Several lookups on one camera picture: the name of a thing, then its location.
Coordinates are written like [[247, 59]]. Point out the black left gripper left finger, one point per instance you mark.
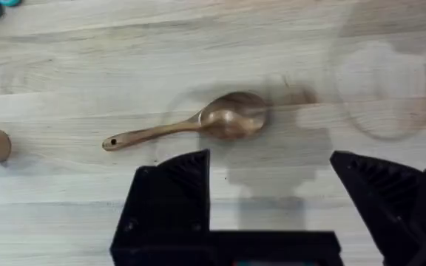
[[176, 199]]

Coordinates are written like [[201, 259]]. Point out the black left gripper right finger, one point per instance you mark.
[[394, 207]]

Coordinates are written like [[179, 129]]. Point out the wooden spoon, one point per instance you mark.
[[231, 117]]

